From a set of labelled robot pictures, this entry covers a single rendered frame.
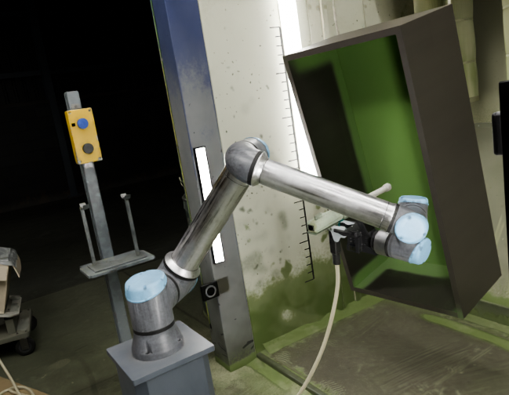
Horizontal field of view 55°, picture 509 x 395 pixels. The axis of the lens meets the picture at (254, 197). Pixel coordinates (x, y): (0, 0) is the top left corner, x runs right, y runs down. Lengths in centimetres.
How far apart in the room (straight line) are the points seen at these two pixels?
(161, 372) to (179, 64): 148
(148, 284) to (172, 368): 29
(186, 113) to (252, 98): 41
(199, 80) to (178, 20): 30
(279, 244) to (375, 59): 118
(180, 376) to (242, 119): 143
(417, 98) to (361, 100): 63
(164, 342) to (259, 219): 118
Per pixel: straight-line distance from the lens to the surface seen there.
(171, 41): 256
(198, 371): 185
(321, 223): 174
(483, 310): 314
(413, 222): 147
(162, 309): 179
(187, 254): 184
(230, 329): 283
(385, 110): 240
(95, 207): 260
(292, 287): 300
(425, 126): 190
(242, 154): 153
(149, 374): 175
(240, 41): 274
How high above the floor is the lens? 146
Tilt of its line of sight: 11 degrees down
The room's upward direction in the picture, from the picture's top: 9 degrees counter-clockwise
